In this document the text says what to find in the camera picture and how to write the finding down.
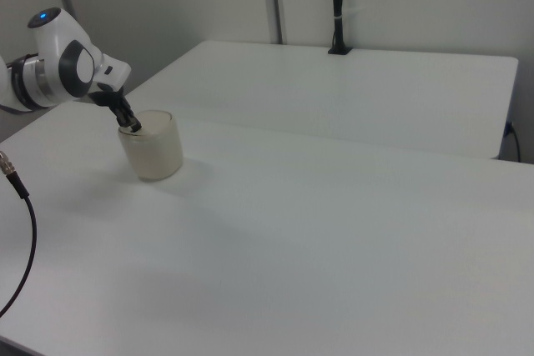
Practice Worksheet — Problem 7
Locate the black cable with metal connector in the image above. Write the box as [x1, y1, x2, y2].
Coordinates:
[0, 150, 38, 320]

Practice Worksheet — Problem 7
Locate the white zip tie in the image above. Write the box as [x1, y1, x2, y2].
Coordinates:
[333, 4, 367, 23]

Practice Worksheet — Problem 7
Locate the white side table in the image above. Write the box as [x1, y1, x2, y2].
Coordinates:
[124, 40, 521, 161]

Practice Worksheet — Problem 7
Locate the thin black power cable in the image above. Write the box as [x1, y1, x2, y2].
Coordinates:
[503, 121, 522, 162]

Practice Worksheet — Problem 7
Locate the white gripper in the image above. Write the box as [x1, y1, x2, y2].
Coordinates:
[89, 53, 144, 133]

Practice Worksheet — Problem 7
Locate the beige trash bin with lid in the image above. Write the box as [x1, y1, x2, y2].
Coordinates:
[118, 108, 185, 183]

